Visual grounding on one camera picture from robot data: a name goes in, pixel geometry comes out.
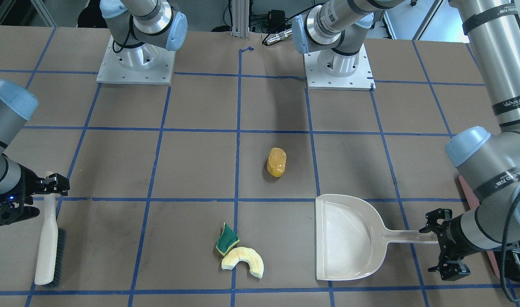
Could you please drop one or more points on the silver cable connector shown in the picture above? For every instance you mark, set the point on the silver cable connector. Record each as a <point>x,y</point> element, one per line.
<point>272,39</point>

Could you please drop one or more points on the green yellow sponge piece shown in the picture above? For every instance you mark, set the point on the green yellow sponge piece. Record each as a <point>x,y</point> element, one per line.
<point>227,240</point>

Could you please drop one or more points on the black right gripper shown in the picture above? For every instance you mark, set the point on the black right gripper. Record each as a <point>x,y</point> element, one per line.
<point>28,182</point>

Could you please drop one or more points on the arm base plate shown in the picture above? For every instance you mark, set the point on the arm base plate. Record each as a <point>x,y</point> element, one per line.
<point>327,70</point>
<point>134,70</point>

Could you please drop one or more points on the yellow potato-shaped toy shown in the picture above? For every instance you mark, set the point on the yellow potato-shaped toy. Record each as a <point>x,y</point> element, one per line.
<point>276,162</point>

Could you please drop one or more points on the aluminium frame post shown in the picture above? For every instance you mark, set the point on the aluminium frame post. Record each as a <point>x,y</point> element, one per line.
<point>240,18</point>

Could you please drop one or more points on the beige plastic dustpan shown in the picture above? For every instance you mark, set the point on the beige plastic dustpan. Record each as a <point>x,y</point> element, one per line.
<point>352,240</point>

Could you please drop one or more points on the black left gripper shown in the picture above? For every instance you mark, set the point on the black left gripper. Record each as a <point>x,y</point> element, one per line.
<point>451,236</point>

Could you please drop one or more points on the white hand brush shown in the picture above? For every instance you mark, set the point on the white hand brush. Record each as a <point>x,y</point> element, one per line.
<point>52,241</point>

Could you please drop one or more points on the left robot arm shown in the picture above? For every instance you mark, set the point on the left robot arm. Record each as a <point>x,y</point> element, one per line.
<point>488,159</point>

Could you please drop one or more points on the black power adapter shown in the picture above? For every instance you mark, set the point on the black power adapter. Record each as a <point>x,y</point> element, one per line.
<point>273,18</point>

